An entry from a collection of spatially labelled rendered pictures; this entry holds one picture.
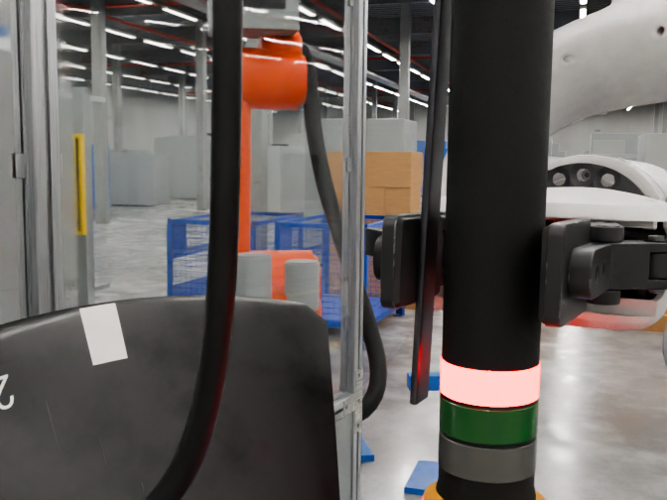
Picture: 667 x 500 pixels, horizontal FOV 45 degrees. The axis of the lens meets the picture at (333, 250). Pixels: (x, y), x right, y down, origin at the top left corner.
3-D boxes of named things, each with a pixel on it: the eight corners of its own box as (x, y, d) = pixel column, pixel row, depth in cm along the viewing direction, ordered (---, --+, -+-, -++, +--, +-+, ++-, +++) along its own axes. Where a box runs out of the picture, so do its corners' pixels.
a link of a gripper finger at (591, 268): (672, 308, 29) (646, 339, 23) (582, 299, 30) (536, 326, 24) (678, 219, 28) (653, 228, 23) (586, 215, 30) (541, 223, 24)
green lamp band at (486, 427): (453, 447, 26) (454, 411, 26) (429, 415, 29) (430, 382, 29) (552, 444, 26) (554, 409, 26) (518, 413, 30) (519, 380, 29)
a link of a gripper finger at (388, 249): (466, 288, 33) (398, 311, 27) (394, 281, 34) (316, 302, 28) (468, 209, 32) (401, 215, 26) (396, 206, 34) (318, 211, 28)
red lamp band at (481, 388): (454, 409, 26) (455, 372, 26) (430, 380, 29) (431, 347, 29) (554, 407, 26) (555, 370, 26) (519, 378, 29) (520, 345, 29)
